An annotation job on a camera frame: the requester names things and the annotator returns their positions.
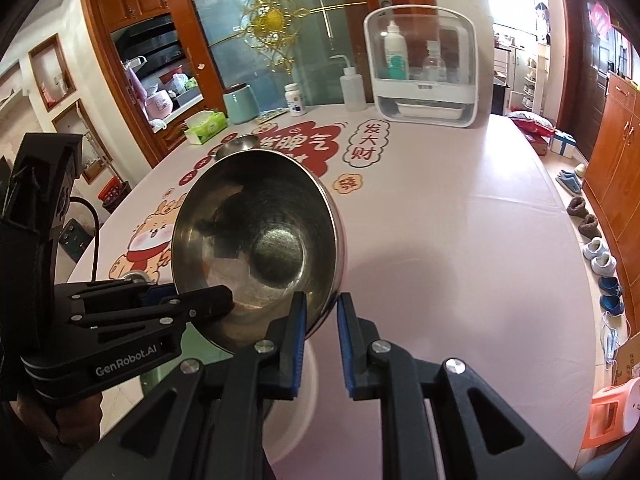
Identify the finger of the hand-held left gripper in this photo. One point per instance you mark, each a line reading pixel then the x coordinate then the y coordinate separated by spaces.
pixel 155 291
pixel 210 300

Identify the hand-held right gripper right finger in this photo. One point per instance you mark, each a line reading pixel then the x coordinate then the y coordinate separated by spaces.
pixel 346 345

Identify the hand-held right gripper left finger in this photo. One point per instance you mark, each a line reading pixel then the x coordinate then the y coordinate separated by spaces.
pixel 298 345

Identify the white plate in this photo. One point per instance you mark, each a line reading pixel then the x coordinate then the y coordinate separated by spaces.
pixel 309 380

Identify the pink steel-lined bowl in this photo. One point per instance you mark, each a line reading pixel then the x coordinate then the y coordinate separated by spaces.
pixel 260 230

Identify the person's left hand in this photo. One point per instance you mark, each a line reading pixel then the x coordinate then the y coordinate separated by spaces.
pixel 45 410

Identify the red plastic crate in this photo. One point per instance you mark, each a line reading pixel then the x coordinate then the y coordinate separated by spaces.
pixel 115 192

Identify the small stainless steel bowl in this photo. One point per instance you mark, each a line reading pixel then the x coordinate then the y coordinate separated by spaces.
pixel 237 146

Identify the green tissue box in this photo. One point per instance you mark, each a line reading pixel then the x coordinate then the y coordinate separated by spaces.
pixel 206 129

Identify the pink rice cooker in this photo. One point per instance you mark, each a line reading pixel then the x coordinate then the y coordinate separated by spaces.
pixel 159 106

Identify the small patterned tray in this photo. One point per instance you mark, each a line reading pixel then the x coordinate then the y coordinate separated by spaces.
pixel 270 116

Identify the teal canister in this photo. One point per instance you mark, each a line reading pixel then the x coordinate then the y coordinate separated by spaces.
pixel 241 105

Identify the white pill bottle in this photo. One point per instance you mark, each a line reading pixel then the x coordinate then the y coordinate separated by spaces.
pixel 295 101

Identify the frosted glass door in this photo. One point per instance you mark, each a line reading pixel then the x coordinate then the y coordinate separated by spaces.
pixel 225 60

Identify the white tray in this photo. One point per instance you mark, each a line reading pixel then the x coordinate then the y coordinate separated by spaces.
pixel 427 111

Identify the white squeeze bottle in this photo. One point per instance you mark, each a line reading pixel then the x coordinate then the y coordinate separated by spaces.
pixel 352 92

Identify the row of shoes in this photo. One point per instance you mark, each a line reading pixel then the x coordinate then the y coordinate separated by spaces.
pixel 595 250

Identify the pink plastic stool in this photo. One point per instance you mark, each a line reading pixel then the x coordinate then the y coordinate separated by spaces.
pixel 617 410

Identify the cardboard box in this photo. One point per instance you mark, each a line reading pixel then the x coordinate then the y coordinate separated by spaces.
pixel 627 360

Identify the gold door ornament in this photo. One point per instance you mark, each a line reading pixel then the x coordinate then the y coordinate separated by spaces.
pixel 272 20

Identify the clear plastic bottle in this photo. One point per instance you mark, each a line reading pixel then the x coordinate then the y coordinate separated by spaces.
pixel 434 65

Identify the teal label plastic bottle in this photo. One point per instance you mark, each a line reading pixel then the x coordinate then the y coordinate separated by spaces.
pixel 396 55

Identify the blue and white gift box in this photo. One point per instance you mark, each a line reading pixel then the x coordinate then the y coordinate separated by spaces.
pixel 565 144

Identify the white countertop dish cabinet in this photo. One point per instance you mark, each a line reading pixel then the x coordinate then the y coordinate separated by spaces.
pixel 470 60

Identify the wooden floor cabinet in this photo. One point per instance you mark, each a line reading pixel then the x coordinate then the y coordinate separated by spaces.
pixel 620 150

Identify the dark wooden entrance door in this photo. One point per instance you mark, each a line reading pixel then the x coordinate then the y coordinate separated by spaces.
pixel 590 85

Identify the large wall niche frame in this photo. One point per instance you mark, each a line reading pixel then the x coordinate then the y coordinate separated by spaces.
pixel 80 142

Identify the small wall niche frame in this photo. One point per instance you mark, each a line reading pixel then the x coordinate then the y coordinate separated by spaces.
pixel 52 72

